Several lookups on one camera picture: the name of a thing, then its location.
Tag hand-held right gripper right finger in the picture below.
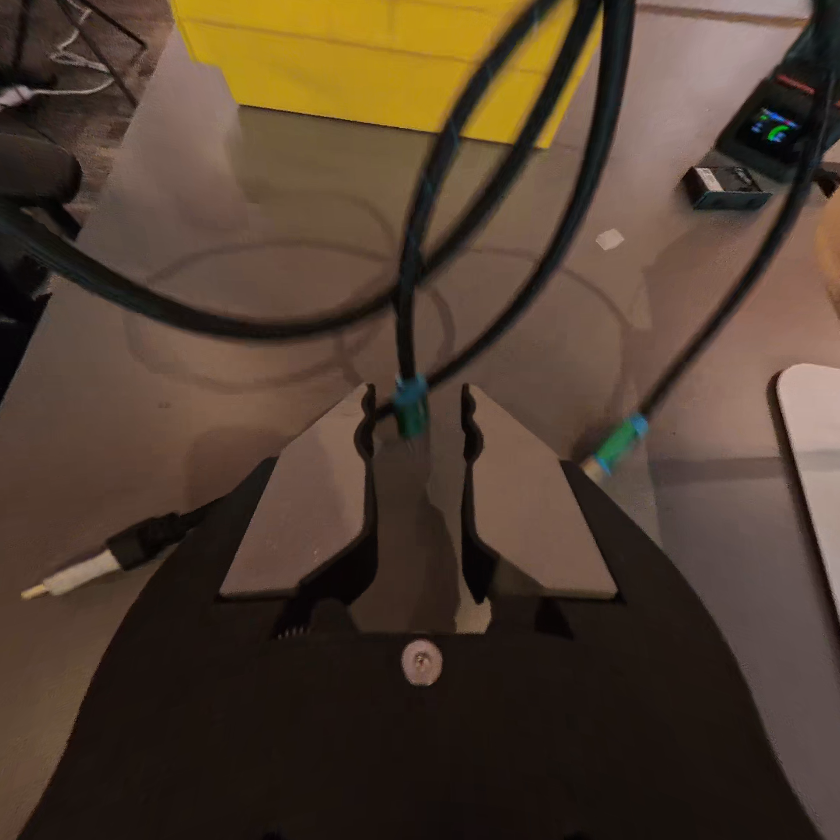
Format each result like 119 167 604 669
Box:
461 384 618 602

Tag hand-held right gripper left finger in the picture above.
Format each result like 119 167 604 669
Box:
220 384 379 601

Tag thin black cable green plugs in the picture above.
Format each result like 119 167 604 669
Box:
374 0 840 478

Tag thick black braided hdmi cable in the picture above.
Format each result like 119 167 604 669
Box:
0 0 637 601

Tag small black battery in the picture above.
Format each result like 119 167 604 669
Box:
682 165 773 211

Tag yellow plastic bin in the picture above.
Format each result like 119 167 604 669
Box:
169 0 603 148

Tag black power bank with display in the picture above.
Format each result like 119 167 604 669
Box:
714 39 840 183

